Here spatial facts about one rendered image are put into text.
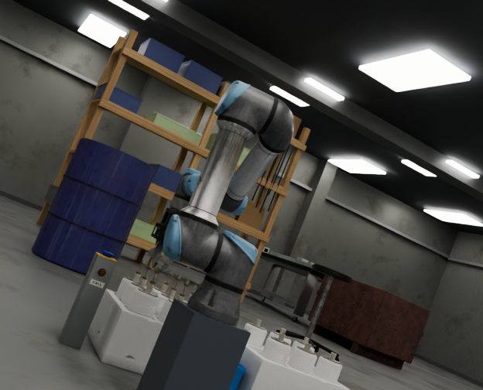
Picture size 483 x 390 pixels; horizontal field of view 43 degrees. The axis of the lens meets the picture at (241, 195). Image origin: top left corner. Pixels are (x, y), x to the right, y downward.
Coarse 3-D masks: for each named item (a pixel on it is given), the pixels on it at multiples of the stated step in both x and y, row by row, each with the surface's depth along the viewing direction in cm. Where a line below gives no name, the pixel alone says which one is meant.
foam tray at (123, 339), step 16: (112, 304) 214; (96, 320) 227; (112, 320) 205; (128, 320) 199; (144, 320) 201; (96, 336) 217; (112, 336) 198; (128, 336) 200; (144, 336) 201; (112, 352) 198; (128, 352) 200; (144, 352) 202; (128, 368) 200; (144, 368) 202
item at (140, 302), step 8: (136, 296) 205; (144, 296) 204; (152, 296) 206; (128, 304) 206; (136, 304) 204; (144, 304) 204; (152, 304) 205; (136, 312) 204; (144, 312) 204; (152, 312) 207
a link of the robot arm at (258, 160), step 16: (288, 112) 174; (272, 128) 172; (288, 128) 174; (256, 144) 184; (272, 144) 178; (288, 144) 180; (256, 160) 185; (272, 160) 186; (240, 176) 192; (256, 176) 191; (240, 192) 196; (224, 208) 203; (240, 208) 203
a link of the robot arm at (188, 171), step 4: (188, 168) 211; (184, 172) 211; (188, 172) 209; (192, 172) 209; (196, 172) 209; (184, 176) 209; (180, 180) 210; (180, 184) 208; (180, 188) 208; (176, 192) 209; (180, 192) 208; (176, 196) 209; (180, 196) 208; (184, 196) 208; (188, 200) 208
